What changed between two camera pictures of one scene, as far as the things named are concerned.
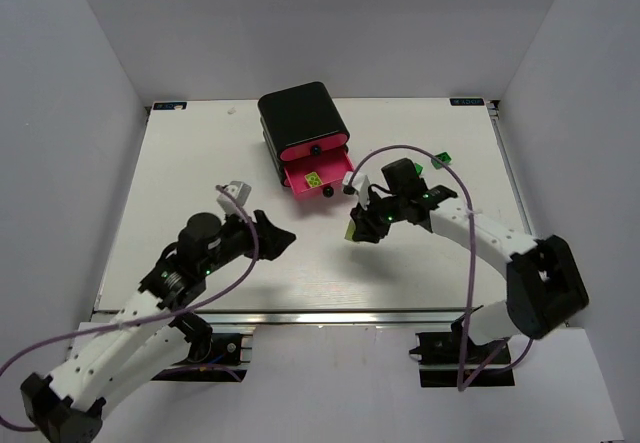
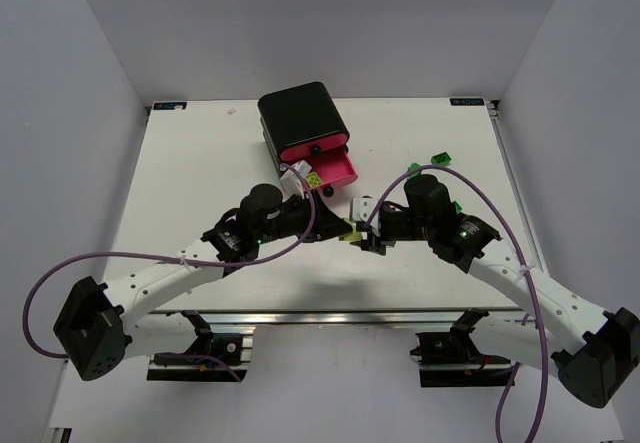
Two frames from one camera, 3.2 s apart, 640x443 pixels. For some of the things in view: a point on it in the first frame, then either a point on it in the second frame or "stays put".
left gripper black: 257,238 → 317,215
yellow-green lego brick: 350,230 stays put
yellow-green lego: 313,179 stays put
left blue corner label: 169,105 stays put
